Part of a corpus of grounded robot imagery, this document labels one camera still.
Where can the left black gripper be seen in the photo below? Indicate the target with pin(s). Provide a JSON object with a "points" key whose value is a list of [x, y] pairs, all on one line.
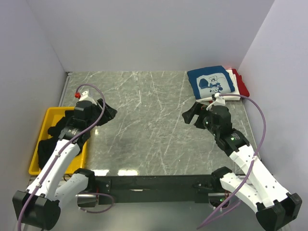
{"points": [[109, 114]]}

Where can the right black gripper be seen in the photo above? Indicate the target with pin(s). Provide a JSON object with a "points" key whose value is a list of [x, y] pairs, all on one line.
{"points": [[198, 109]]}

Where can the black t-shirt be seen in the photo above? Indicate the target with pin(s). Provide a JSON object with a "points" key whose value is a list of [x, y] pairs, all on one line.
{"points": [[46, 147]]}

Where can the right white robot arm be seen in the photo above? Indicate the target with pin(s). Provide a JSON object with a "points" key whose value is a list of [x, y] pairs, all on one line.
{"points": [[273, 205]]}

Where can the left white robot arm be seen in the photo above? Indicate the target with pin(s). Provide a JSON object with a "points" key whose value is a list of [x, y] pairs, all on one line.
{"points": [[41, 203]]}

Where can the folded blue printed t-shirt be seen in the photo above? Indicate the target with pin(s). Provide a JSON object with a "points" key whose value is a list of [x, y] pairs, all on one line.
{"points": [[198, 80]]}

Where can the folded white t-shirt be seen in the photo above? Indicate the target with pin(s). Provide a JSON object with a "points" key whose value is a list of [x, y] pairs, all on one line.
{"points": [[233, 75]]}

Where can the folded red t-shirt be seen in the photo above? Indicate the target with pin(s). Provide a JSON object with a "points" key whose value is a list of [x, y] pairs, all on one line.
{"points": [[241, 83]]}

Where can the yellow plastic tray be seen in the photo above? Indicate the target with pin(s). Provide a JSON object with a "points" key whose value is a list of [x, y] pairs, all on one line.
{"points": [[52, 116]]}

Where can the black base beam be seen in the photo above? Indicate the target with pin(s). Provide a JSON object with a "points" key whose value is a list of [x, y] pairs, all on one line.
{"points": [[155, 189]]}

